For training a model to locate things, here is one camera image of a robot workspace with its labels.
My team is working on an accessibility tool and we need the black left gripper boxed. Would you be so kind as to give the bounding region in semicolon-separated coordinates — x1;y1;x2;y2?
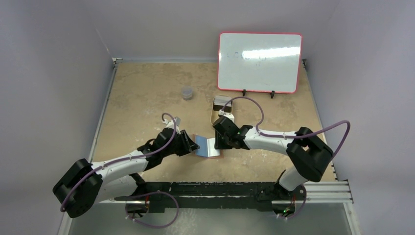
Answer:
162;130;199;158

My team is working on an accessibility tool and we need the brown leather card holder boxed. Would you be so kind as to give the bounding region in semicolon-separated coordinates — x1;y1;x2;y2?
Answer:
192;135;224;159

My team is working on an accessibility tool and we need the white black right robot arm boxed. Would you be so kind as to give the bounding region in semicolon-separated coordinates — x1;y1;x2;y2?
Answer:
212;116;334;199

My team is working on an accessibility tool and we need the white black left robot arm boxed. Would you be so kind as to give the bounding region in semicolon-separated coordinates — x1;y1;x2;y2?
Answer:
52;128;200;218

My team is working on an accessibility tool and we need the stack of cards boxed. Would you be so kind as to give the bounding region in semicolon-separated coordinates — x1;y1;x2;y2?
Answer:
213;95;232;113

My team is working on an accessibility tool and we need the beige oval plastic tray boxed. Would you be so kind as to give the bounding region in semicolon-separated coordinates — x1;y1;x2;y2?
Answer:
210;95;235;124

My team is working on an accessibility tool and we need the red framed whiteboard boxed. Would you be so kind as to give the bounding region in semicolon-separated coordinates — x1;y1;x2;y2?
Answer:
217;32;302;94

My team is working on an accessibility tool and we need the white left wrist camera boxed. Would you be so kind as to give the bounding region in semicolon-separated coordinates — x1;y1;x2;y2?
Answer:
163;117;181;129

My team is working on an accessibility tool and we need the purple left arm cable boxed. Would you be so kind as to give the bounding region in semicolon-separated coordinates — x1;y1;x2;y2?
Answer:
60;113;178;213

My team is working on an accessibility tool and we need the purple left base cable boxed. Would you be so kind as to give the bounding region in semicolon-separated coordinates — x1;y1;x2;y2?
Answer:
125;190;181;229

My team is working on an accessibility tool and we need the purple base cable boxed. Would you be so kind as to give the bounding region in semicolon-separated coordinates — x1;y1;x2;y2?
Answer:
276;185;307;221
125;190;181;229

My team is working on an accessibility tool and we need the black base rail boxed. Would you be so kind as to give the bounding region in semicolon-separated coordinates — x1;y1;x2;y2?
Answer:
115;182;306;213

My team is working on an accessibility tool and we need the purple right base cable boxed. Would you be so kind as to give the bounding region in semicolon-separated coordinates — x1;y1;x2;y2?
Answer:
276;185;307;221

